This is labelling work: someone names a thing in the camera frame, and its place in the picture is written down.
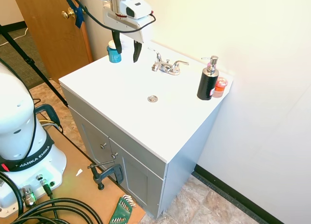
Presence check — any blue tape strip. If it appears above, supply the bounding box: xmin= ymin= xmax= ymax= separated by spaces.
xmin=66 ymin=0 xmax=86 ymax=29

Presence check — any black tripod leg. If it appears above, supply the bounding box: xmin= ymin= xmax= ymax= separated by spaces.
xmin=0 ymin=23 xmax=69 ymax=107

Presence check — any brown wooden door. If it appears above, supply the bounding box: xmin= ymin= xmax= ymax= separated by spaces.
xmin=11 ymin=0 xmax=94 ymax=85

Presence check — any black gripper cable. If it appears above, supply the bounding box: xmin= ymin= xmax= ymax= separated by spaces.
xmin=67 ymin=0 xmax=157 ymax=34

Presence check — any grey vanity cabinet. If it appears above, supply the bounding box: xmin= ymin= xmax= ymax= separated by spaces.
xmin=60 ymin=85 xmax=222 ymax=219

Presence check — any white vanity sink top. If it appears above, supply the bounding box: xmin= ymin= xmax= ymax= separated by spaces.
xmin=58 ymin=40 xmax=235 ymax=165

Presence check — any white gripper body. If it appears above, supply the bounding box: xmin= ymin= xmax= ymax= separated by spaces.
xmin=102 ymin=5 xmax=147 ymax=34

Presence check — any green hex key set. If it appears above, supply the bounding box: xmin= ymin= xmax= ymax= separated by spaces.
xmin=107 ymin=194 xmax=134 ymax=224

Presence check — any black metal C-clamp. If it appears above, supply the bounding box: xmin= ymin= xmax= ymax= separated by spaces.
xmin=87 ymin=159 xmax=125 ymax=191

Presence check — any black wall baseboard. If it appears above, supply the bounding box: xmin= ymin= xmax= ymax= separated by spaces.
xmin=192 ymin=164 xmax=285 ymax=224

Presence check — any teal jar with white lid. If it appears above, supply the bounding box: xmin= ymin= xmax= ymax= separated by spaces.
xmin=106 ymin=40 xmax=123 ymax=64

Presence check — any chrome hot water handle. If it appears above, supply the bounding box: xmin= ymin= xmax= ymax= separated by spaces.
xmin=147 ymin=47 xmax=163 ymax=63

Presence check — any orange clear jar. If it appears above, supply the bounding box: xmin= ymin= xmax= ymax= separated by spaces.
xmin=212 ymin=76 xmax=229 ymax=99

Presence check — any black soap dispenser chrome pump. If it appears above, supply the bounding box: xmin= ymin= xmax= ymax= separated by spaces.
xmin=196 ymin=55 xmax=221 ymax=101

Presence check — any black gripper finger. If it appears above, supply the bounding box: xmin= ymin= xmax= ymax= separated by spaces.
xmin=132 ymin=31 xmax=145 ymax=64
xmin=111 ymin=30 xmax=123 ymax=54

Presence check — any silver robot base connector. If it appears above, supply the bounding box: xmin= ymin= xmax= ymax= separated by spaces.
xmin=20 ymin=184 xmax=37 ymax=209

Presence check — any chrome sink faucet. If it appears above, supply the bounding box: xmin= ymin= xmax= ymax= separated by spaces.
xmin=151 ymin=58 xmax=182 ymax=76

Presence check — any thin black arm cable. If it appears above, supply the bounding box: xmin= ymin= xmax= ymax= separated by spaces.
xmin=0 ymin=58 xmax=38 ymax=167

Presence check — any chrome cold water handle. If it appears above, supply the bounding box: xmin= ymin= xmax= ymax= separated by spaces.
xmin=171 ymin=60 xmax=190 ymax=73

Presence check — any brass door knob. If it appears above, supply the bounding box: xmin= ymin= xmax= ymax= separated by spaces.
xmin=61 ymin=7 xmax=77 ymax=20

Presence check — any white floor cable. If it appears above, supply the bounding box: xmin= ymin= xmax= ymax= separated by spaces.
xmin=0 ymin=27 xmax=29 ymax=46

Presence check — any thick black coiled cable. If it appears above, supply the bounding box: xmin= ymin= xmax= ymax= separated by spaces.
xmin=0 ymin=172 xmax=108 ymax=224

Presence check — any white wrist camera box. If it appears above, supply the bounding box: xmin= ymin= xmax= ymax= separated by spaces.
xmin=124 ymin=0 xmax=153 ymax=20

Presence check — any brown wooden base board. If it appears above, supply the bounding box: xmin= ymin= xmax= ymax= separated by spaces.
xmin=0 ymin=126 xmax=147 ymax=224

